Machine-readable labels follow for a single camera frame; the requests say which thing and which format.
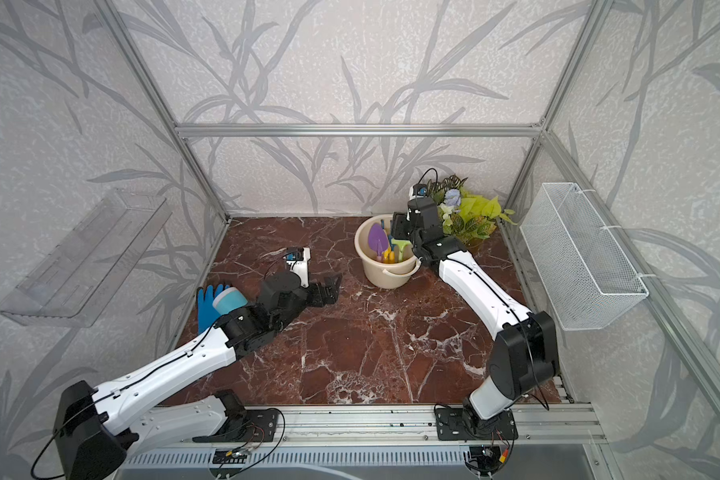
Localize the blue rake yellow handle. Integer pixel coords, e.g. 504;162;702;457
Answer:
380;220;392;241

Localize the green rake wooden handle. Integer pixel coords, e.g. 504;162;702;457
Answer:
390;238;412;263

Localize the purple trowel pink handle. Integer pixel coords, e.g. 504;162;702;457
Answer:
368;223;390;263

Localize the teal white spray bottle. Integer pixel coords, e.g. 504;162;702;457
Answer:
212;285;249;316

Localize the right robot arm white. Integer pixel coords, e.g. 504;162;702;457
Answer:
392;196;559;421

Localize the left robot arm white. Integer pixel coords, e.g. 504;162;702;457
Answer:
52;271;342;479

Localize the blue gardening glove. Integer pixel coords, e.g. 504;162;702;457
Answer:
196;284;231;334

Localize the cream plastic bucket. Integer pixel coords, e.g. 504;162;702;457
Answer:
354;214;422;290

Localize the potted artificial plant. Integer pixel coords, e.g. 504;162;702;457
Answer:
425;175;516;247

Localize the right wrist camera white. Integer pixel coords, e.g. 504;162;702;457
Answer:
409;183;429;200

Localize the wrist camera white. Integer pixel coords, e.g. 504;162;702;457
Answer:
283;247;311;288
409;183;429;200

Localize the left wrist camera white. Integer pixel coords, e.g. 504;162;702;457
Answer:
283;247;311;288

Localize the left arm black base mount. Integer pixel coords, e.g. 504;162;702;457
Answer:
193;390;280;443

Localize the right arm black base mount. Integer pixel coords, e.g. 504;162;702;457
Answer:
434;403;519;442

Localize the white wire mesh basket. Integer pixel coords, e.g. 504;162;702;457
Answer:
520;182;649;331

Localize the aluminium cage frame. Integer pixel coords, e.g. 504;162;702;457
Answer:
94;0;720;451

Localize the clear plastic wall shelf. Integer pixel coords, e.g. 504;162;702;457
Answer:
0;188;172;328

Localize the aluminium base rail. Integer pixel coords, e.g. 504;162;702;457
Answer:
115;403;621;479

